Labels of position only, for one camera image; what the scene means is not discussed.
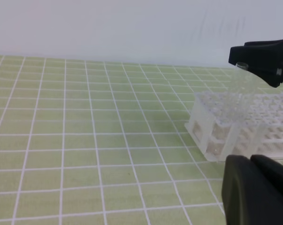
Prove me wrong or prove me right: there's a white plastic test tube rack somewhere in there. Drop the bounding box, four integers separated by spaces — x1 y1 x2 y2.
184 91 283 162

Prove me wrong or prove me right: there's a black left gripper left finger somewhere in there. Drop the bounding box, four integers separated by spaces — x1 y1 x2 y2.
222 155 283 225

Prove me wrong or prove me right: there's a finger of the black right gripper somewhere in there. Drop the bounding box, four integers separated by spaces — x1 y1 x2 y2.
228 39 283 67
248 55 283 88

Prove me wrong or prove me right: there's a clear test tube in rack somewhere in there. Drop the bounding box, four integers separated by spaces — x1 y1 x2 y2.
220 62 250 162

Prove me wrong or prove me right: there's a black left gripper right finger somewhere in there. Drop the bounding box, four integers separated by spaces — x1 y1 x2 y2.
250 155 283 206

